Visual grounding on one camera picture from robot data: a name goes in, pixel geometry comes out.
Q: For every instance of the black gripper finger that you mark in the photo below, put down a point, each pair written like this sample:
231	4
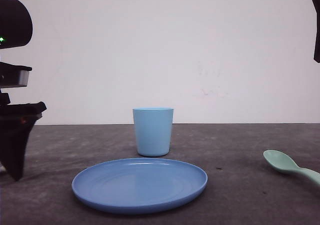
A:
316	56
14	135

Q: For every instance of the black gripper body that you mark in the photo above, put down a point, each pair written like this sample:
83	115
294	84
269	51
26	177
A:
19	110

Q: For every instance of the light blue plastic cup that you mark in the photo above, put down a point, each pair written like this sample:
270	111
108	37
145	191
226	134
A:
153	130

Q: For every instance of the mint green plastic spoon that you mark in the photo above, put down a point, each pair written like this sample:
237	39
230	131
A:
283	163

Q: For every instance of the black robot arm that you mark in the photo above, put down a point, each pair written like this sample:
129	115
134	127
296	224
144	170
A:
16	27

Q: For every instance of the blue plastic plate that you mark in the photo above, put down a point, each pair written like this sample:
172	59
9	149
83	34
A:
135	186

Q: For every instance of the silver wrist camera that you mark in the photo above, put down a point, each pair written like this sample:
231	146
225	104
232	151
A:
14	76

